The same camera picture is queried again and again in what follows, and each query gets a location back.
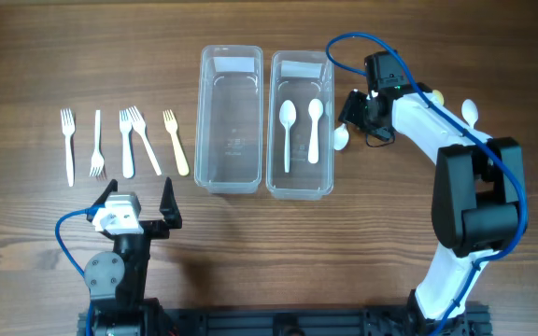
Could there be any yellow plastic fork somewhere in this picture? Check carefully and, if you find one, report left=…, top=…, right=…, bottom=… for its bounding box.
left=163, top=109, right=190, bottom=176

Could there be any white spoon thin handle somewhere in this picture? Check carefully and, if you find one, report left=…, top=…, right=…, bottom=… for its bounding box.
left=279, top=100, right=296, bottom=174

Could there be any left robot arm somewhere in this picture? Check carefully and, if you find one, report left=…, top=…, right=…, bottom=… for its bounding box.
left=82, top=178, right=182, bottom=335

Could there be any white fork slanted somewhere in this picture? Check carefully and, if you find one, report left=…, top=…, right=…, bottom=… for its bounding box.
left=128, top=105, right=162, bottom=175

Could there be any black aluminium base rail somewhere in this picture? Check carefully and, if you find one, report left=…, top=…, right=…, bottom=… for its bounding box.
left=91, top=304, right=493, bottom=336

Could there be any white spoon wide handle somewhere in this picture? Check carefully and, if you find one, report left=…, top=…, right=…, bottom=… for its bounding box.
left=307, top=98, right=324, bottom=164

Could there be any white fork tines down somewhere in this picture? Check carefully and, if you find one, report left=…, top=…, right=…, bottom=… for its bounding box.
left=90, top=110, right=105, bottom=177

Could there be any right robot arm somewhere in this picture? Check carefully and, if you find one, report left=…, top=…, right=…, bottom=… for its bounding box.
left=339, top=85, right=528, bottom=335

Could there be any yellow plastic spoon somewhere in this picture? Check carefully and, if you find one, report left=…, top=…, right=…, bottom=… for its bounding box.
left=432, top=90, right=445, bottom=105

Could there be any right blue cable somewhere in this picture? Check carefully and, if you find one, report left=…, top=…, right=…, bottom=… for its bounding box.
left=325, top=32, right=530, bottom=336

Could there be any white spoon slanted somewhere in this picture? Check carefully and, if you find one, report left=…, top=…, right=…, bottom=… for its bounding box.
left=333, top=88, right=359, bottom=152

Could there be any clear plastic container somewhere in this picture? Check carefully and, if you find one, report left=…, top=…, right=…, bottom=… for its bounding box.
left=265, top=50, right=334, bottom=201
left=194, top=45, right=263, bottom=194

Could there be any white fork wide handle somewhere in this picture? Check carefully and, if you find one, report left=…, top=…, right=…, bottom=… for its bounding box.
left=120, top=110, right=135, bottom=179

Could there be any white fork far left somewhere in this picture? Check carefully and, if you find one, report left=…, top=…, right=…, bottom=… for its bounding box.
left=61, top=108, right=76, bottom=187

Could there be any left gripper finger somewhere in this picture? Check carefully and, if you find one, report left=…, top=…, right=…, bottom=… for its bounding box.
left=159, top=177, right=182, bottom=229
left=92, top=179, right=118, bottom=207

